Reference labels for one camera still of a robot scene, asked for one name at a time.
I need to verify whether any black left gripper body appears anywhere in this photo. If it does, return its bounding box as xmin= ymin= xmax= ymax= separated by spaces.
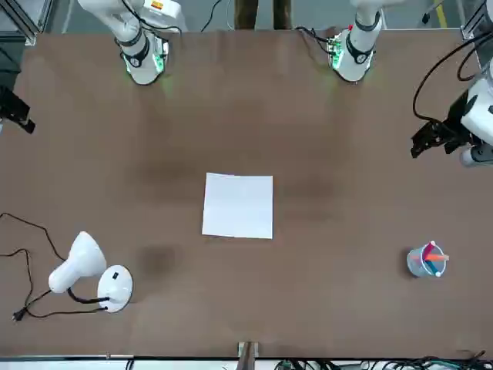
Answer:
xmin=442 ymin=90 xmax=475 ymax=155

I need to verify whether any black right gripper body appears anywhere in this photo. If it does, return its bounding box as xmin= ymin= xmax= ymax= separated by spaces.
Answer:
xmin=0 ymin=85 xmax=31 ymax=121

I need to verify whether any white A4 paper sheet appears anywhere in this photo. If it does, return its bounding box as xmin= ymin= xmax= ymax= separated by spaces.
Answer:
xmin=201 ymin=172 xmax=274 ymax=241

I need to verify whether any red pen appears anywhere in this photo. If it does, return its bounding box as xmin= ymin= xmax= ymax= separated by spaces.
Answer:
xmin=409 ymin=251 xmax=451 ymax=263

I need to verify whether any clear mesh pen cup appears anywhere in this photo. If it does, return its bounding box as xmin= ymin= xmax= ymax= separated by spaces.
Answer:
xmin=406 ymin=240 xmax=451 ymax=279

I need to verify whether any white desk lamp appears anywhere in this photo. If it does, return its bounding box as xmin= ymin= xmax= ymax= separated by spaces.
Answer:
xmin=48 ymin=230 xmax=134 ymax=315

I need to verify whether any person's leg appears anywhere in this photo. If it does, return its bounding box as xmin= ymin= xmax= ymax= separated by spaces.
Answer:
xmin=233 ymin=0 xmax=258 ymax=31
xmin=272 ymin=0 xmax=294 ymax=31

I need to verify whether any aluminium frame post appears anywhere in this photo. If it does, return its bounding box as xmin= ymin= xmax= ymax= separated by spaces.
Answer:
xmin=0 ymin=0 xmax=55 ymax=46
xmin=461 ymin=0 xmax=493 ymax=40

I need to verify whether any black left arm base cable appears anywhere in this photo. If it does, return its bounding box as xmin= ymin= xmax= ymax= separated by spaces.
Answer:
xmin=294 ymin=25 xmax=337 ymax=54

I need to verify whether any black lamp power cable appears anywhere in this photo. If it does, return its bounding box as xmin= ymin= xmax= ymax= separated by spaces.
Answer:
xmin=0 ymin=213 xmax=109 ymax=323

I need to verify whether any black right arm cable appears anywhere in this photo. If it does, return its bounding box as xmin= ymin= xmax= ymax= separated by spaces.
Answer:
xmin=122 ymin=0 xmax=183 ymax=35

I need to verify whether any thin black floor cable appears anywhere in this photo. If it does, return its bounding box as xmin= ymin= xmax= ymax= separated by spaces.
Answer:
xmin=200 ymin=0 xmax=225 ymax=32

